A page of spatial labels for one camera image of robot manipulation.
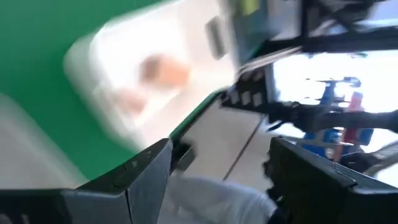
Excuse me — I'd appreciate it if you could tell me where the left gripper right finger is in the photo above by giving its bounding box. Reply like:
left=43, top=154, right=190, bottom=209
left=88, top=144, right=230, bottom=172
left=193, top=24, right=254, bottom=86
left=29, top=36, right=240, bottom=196
left=264, top=136, right=398, bottom=224

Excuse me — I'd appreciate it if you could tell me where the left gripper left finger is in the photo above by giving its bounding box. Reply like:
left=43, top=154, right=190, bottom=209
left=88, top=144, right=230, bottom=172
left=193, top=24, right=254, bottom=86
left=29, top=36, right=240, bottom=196
left=0, top=138, right=174, bottom=224

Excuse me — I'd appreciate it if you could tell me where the pale pink food piece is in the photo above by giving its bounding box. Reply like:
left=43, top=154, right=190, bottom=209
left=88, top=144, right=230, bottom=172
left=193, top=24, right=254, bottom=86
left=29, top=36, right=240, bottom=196
left=114, top=88, right=147, bottom=116

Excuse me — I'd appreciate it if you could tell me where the short natural wood block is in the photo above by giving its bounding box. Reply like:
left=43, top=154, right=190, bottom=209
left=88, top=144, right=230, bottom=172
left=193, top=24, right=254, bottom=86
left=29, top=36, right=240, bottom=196
left=139, top=54, right=191, bottom=90

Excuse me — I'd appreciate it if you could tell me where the red cylinder object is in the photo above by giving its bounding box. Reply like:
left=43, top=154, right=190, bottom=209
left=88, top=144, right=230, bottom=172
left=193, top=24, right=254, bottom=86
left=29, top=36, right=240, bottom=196
left=341, top=91, right=364, bottom=144

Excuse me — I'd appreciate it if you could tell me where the blue equipment stand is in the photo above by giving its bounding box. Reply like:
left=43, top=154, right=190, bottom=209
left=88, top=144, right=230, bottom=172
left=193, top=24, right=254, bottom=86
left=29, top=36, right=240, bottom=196
left=303, top=76, right=374, bottom=156

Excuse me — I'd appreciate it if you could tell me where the white fabric object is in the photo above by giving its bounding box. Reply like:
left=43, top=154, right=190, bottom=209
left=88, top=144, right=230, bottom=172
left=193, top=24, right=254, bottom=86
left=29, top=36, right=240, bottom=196
left=157, top=175, right=279, bottom=224

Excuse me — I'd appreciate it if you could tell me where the white plastic bin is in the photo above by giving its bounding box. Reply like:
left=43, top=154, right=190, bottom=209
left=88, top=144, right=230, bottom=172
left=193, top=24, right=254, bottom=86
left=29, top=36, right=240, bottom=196
left=63, top=0, right=240, bottom=150

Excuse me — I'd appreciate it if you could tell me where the green table mat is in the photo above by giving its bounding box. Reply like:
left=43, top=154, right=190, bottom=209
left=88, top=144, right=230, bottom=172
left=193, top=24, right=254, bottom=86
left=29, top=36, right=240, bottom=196
left=0, top=0, right=224, bottom=181

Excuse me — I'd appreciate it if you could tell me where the dark plastic bin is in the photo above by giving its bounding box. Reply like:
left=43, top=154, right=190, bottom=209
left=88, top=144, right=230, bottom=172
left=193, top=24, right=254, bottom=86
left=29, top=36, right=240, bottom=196
left=228, top=0, right=299, bottom=68

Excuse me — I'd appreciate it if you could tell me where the yellow cylinder block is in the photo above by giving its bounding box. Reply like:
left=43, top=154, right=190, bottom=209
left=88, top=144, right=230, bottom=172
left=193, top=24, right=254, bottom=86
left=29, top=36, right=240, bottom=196
left=241, top=0, right=261, bottom=16

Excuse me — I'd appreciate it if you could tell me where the black metal table frame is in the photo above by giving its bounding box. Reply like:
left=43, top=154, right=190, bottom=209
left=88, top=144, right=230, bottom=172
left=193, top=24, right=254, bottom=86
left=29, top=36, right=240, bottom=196
left=169, top=0, right=398, bottom=141

